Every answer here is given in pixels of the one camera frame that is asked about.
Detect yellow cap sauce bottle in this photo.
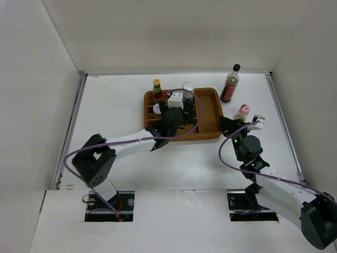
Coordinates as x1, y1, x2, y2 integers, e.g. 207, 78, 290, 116
152, 79, 163, 104

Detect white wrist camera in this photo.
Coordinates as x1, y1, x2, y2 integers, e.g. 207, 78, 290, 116
167, 91, 184, 109
248, 114, 265, 131

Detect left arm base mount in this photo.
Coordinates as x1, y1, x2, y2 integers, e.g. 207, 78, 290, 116
82, 191, 135, 222

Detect white lid chili jar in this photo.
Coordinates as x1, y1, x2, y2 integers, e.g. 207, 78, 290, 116
153, 103, 162, 118

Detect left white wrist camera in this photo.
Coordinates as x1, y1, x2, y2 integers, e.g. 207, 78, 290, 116
167, 91, 184, 109

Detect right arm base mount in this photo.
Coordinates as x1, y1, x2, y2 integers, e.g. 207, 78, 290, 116
227, 183, 279, 222

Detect aluminium table rail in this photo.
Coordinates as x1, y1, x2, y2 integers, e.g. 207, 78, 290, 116
265, 72, 304, 180
50, 71, 88, 190

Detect black cap pepper shaker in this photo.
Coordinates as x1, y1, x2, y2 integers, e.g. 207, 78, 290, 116
184, 98, 194, 124

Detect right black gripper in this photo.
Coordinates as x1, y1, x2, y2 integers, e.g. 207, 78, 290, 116
219, 115, 251, 161

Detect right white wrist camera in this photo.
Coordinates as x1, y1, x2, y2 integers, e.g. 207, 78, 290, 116
248, 114, 265, 131

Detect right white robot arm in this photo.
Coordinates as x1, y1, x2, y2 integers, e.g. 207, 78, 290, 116
219, 115, 336, 250

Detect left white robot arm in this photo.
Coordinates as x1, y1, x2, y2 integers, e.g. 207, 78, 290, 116
72, 102, 195, 210

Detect right aluminium table rail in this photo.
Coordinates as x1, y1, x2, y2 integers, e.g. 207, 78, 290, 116
265, 72, 304, 180

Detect tall dark vinegar bottle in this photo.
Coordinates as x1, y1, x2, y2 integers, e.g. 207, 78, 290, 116
220, 64, 241, 103

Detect pink cap small bottle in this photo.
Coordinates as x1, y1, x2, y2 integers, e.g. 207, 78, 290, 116
233, 104, 251, 122

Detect left aluminium table rail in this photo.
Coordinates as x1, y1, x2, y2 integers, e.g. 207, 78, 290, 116
50, 71, 88, 190

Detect wicker divided tray basket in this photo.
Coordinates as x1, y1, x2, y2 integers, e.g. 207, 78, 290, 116
143, 87, 223, 141

